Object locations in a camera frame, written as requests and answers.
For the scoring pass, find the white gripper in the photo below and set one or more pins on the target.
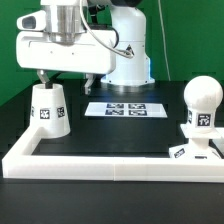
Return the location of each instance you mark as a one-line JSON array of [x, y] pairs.
[[35, 50]]

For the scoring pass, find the white lamp shade cone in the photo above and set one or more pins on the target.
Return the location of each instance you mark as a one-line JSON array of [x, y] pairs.
[[49, 111]]

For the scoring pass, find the white lamp bulb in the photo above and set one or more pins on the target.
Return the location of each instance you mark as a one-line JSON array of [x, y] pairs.
[[202, 95]]

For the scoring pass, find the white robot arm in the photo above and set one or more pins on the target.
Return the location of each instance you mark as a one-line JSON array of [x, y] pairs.
[[103, 38]]

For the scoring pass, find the white lamp base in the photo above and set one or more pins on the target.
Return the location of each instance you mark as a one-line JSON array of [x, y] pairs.
[[197, 146]]

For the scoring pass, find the white marker tag sheet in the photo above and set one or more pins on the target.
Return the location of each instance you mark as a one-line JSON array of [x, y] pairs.
[[141, 110]]

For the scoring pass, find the white U-shaped frame wall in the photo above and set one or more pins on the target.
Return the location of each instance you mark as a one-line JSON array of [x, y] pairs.
[[21, 163]]

